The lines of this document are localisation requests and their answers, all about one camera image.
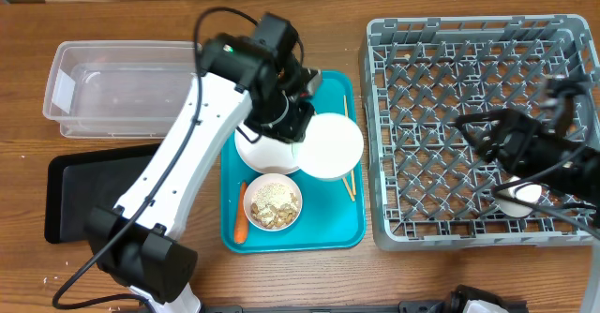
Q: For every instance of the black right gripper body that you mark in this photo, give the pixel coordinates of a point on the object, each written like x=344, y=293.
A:
x=502, y=135

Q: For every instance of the orange carrot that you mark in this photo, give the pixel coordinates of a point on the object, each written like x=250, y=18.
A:
x=240, y=230

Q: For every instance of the pale green cup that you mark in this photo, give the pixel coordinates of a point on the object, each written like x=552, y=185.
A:
x=530, y=193

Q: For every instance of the grey dishwasher rack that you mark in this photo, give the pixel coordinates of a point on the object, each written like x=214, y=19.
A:
x=428, y=188

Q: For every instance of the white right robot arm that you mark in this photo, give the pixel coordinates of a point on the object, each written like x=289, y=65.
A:
x=565, y=167

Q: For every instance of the teal plastic tray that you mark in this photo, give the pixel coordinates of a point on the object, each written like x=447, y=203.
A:
x=329, y=219

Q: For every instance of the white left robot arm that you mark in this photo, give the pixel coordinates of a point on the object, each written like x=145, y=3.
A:
x=257, y=81

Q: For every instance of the clear plastic bin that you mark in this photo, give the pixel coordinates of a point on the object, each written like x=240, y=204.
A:
x=121, y=89

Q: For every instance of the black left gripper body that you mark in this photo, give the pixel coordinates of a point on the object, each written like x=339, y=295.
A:
x=281, y=118

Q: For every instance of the large white plate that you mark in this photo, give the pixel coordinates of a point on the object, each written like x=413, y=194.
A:
x=265, y=155

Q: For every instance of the black tray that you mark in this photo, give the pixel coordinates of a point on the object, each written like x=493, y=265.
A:
x=79, y=182

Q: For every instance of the white bowl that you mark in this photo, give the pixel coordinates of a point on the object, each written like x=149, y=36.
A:
x=332, y=147

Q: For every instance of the wooden chopstick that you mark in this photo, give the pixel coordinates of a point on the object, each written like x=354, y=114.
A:
x=349, y=184
x=345, y=103

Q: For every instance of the pink bowl with food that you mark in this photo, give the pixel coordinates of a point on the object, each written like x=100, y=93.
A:
x=272, y=202

